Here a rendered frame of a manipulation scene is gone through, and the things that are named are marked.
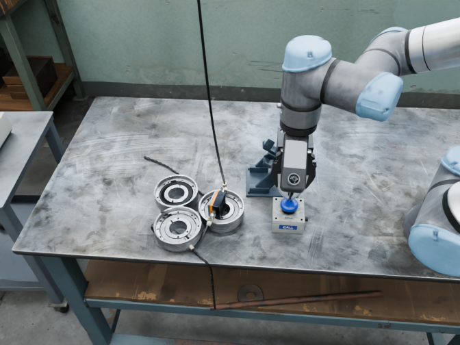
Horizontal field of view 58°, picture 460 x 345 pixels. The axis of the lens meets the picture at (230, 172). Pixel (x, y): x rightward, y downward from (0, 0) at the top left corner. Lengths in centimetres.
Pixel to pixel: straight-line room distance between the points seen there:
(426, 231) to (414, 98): 211
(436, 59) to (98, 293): 96
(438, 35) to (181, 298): 85
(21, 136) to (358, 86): 117
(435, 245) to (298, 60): 38
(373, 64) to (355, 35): 181
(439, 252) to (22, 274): 144
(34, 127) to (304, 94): 108
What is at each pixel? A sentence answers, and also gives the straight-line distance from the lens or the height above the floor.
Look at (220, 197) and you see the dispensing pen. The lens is 92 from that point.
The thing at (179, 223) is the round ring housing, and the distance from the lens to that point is 95.
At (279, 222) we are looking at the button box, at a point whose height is 84.
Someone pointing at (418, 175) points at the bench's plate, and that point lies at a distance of 116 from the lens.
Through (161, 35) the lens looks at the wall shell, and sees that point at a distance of 256.
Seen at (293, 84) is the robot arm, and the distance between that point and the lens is 71.
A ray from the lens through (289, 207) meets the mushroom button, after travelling 91.
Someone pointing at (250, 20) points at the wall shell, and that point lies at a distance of 244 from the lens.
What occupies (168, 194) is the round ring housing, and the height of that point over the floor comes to 83.
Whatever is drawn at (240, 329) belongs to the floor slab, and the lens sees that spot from 171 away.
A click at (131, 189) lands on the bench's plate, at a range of 107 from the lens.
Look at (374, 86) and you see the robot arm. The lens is 67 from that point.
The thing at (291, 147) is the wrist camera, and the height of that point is 105.
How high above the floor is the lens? 156
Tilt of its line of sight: 45 degrees down
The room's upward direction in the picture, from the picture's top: 1 degrees counter-clockwise
